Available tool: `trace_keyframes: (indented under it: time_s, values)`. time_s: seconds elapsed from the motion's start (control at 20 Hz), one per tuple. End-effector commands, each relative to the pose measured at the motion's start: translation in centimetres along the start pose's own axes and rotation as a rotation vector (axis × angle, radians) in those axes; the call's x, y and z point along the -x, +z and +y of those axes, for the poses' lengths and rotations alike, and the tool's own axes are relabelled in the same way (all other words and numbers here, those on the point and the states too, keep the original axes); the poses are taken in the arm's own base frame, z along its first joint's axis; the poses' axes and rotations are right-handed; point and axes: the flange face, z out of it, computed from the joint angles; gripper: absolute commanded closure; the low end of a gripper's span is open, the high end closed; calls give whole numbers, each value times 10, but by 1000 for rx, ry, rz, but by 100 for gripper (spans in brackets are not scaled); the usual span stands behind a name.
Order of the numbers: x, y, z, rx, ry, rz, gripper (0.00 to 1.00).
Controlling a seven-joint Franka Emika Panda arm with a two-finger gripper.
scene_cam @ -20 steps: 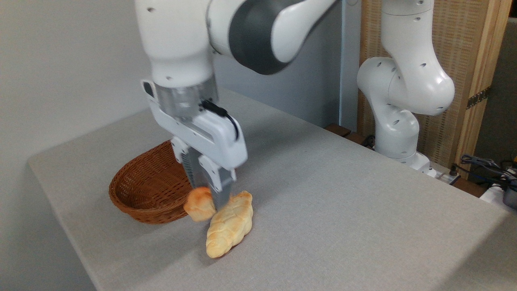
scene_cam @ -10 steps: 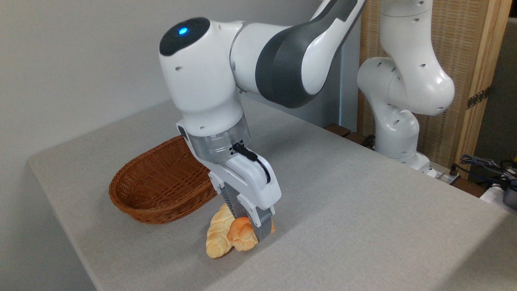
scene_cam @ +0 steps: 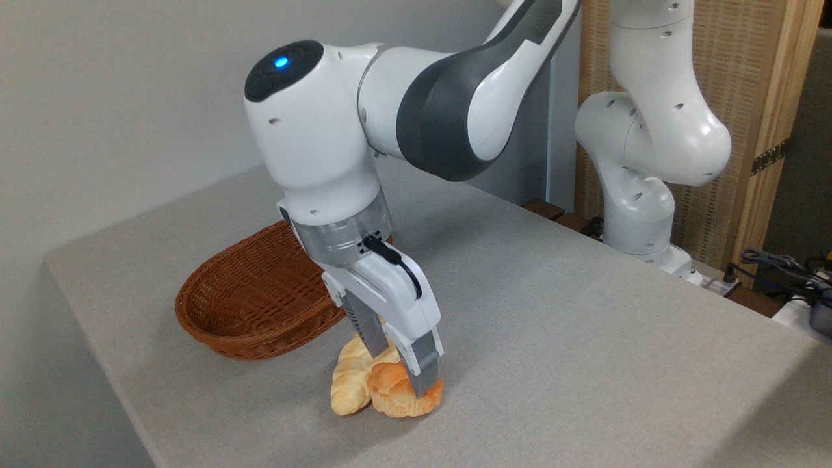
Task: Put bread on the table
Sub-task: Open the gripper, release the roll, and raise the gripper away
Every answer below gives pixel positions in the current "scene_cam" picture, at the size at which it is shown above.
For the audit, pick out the white power strip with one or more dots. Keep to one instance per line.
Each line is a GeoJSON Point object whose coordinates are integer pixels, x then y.
{"type": "Point", "coordinates": [712, 281]}

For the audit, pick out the long pale braided bread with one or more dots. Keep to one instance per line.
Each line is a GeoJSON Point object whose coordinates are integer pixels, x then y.
{"type": "Point", "coordinates": [348, 383]}

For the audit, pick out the wooden woven folding screen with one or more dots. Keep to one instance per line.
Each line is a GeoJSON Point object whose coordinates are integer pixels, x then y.
{"type": "Point", "coordinates": [741, 65]}

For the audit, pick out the small round braided bread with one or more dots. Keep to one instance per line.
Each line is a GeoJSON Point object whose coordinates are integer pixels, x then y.
{"type": "Point", "coordinates": [390, 398]}

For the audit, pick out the dark wooden base board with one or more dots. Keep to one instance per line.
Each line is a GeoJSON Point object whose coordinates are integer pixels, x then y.
{"type": "Point", "coordinates": [546, 209]}

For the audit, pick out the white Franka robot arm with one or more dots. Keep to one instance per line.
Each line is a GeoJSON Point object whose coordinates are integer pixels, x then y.
{"type": "Point", "coordinates": [312, 143]}

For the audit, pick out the dark metal screen hinge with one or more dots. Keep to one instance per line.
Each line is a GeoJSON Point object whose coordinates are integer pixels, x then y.
{"type": "Point", "coordinates": [770, 157]}

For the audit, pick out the brown wicker basket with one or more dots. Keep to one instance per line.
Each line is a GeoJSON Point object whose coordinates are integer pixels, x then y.
{"type": "Point", "coordinates": [247, 292]}

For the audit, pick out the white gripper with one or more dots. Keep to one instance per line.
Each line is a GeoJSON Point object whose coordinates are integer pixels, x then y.
{"type": "Point", "coordinates": [396, 292]}

